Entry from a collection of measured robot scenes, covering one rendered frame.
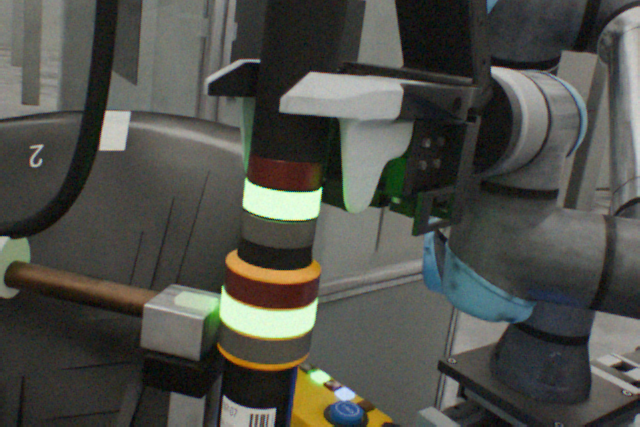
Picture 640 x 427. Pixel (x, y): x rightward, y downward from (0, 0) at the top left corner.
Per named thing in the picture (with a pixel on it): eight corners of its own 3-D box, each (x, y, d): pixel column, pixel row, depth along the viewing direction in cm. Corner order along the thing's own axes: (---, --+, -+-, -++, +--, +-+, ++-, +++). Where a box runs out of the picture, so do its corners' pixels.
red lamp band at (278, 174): (235, 181, 27) (238, 152, 27) (259, 168, 30) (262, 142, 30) (312, 195, 26) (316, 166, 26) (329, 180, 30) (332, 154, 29)
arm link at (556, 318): (598, 345, 93) (620, 256, 90) (502, 323, 96) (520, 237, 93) (586, 313, 105) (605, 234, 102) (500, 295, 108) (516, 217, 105)
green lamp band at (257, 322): (204, 324, 28) (207, 298, 28) (238, 289, 32) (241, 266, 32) (300, 346, 27) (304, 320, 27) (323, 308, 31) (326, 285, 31)
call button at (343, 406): (322, 416, 79) (324, 403, 78) (345, 407, 81) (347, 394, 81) (345, 434, 76) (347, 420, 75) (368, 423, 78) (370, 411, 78)
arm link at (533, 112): (558, 75, 43) (447, 60, 47) (534, 72, 39) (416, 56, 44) (535, 185, 44) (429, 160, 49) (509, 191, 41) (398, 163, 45)
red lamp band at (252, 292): (207, 296, 28) (210, 269, 28) (241, 265, 32) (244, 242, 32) (304, 318, 27) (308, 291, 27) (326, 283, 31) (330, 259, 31)
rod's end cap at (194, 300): (168, 298, 30) (208, 308, 29) (186, 284, 32) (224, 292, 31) (164, 338, 30) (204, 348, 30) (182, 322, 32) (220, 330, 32)
